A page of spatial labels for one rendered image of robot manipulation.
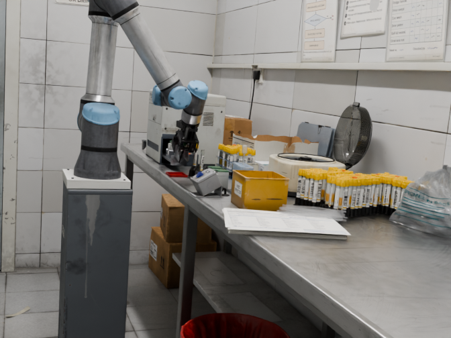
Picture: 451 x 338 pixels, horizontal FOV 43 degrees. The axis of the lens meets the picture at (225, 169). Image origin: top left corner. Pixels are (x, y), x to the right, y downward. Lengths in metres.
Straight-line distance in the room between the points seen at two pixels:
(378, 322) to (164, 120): 1.60
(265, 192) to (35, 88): 2.24
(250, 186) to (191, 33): 2.27
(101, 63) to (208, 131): 0.65
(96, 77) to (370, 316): 1.31
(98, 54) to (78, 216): 0.54
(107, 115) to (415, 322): 1.18
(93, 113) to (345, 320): 1.11
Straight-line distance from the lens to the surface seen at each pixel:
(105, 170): 1.86
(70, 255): 1.88
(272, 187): 1.65
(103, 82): 2.00
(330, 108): 2.41
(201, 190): 1.79
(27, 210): 3.74
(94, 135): 1.85
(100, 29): 2.00
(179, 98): 1.90
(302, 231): 1.43
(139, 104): 3.71
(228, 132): 2.87
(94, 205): 1.85
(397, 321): 1.01
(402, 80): 2.03
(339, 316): 1.04
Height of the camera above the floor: 1.24
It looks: 9 degrees down
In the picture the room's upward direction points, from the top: 4 degrees clockwise
